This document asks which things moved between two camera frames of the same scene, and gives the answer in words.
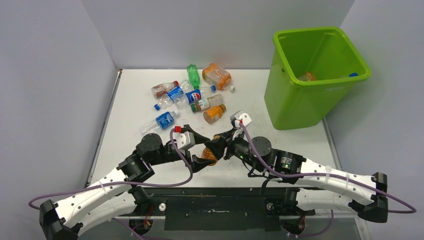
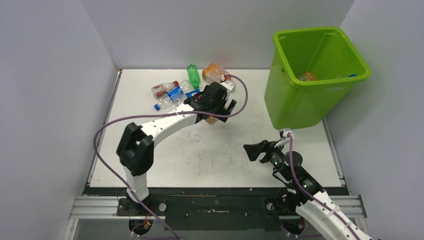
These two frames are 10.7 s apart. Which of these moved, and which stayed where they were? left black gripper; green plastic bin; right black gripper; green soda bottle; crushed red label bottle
Moved: left black gripper; right black gripper
Stayed: green plastic bin; green soda bottle; crushed red label bottle
